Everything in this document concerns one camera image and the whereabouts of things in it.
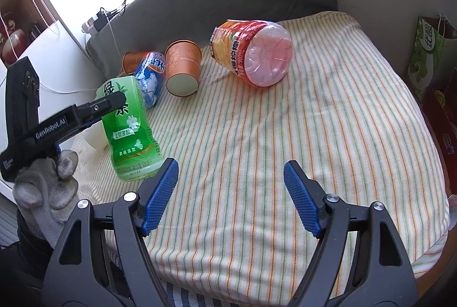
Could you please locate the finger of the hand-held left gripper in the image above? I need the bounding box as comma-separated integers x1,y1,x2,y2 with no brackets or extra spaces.
73,94,125,132

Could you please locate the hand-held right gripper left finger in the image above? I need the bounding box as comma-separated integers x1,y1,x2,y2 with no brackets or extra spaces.
43,158,180,307

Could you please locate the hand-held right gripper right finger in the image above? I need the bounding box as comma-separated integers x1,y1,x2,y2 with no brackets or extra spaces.
283,160,418,307

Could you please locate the orange paper cup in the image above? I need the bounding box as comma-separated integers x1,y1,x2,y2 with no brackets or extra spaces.
164,40,203,97
121,51,149,76

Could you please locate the person's left forearm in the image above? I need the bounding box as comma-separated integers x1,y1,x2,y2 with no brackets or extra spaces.
0,211,58,307

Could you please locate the white cup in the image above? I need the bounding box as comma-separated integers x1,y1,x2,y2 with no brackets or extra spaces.
82,119,108,151

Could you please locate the person's left hand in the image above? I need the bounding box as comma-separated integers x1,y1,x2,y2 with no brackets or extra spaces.
12,149,80,248

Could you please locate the green tea bottle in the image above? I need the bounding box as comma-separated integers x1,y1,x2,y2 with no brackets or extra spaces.
96,76,163,182

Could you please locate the blue label plastic bottle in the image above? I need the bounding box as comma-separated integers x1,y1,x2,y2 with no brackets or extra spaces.
134,51,168,108

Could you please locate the striped blanket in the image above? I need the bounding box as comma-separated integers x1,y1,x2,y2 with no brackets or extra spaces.
71,11,450,288

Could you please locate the black power strip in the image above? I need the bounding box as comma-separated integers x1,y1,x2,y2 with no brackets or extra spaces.
93,9,119,32

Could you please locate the wooden cabinet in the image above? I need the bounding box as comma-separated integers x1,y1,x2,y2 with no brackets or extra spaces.
0,0,58,69

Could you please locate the large orange juice bottle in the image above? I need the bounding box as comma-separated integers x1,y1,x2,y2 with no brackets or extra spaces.
210,19,294,88

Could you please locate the red cardboard box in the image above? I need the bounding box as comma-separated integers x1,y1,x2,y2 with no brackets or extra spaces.
422,68,457,194

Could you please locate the green paper bag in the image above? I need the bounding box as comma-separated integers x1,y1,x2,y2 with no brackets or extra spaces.
407,15,457,103

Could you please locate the white cable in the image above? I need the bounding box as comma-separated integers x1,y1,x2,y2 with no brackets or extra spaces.
39,21,124,94

